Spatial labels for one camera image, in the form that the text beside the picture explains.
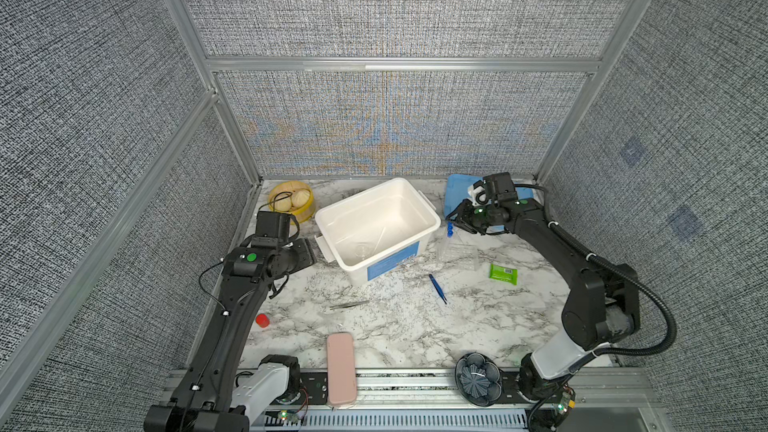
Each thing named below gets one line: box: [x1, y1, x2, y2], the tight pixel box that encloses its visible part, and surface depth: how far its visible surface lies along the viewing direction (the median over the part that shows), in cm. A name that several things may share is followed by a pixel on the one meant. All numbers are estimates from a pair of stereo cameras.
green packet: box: [489, 264, 519, 285], surface depth 95 cm
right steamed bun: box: [291, 189, 311, 208], surface depth 108 cm
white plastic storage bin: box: [314, 178, 441, 285], surface depth 95 cm
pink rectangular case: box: [327, 332, 357, 406], surface depth 76 cm
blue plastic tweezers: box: [428, 273, 447, 305], surface depth 92 cm
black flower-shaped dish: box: [454, 352, 502, 407], surface depth 75 cm
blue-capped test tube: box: [446, 221, 455, 254], surface depth 87 cm
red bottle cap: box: [255, 313, 270, 328], surface depth 84 cm
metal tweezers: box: [329, 300, 370, 311], surface depth 90 cm
